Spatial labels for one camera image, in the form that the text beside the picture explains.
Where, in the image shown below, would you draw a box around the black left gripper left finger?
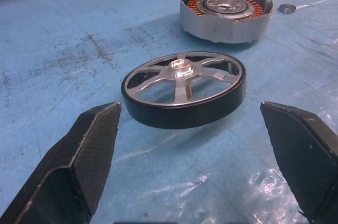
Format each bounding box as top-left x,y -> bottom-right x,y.
0,101 -> 122,224

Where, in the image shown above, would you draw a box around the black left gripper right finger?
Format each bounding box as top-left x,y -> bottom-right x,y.
260,101 -> 338,224

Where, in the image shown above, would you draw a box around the black ring silver spoked rotor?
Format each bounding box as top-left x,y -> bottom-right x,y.
120,51 -> 247,130

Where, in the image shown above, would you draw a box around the silver motor housing copper coils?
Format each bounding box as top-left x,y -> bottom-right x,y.
180,0 -> 274,44

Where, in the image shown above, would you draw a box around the blue plastic table cover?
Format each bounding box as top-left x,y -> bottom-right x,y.
0,0 -> 338,224

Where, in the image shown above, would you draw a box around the small silver bearing ring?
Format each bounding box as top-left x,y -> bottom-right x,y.
277,3 -> 297,13

